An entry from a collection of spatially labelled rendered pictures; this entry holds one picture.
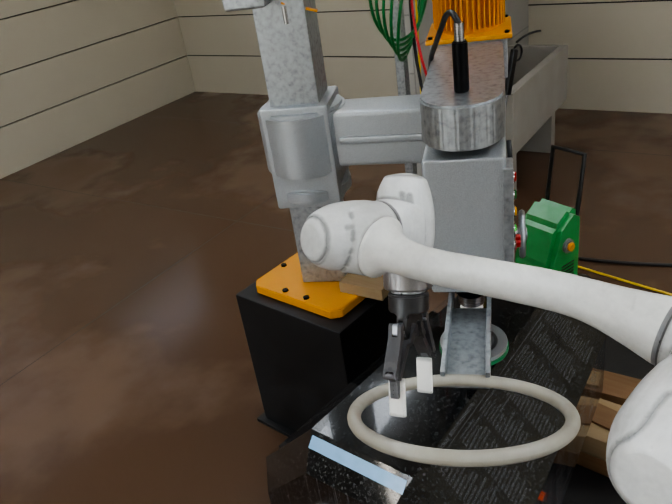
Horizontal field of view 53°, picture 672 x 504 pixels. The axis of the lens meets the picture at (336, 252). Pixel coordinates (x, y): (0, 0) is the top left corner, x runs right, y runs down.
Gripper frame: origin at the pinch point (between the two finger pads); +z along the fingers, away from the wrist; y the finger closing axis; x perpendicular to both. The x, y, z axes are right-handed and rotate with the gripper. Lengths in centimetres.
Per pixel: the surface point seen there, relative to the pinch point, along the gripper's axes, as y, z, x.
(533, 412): 94, 35, -2
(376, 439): 0.7, 9.6, 8.1
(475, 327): 68, 3, 8
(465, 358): 55, 8, 7
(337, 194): 120, -34, 77
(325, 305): 120, 11, 85
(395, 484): 44, 41, 24
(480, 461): 0.7, 10.6, -12.5
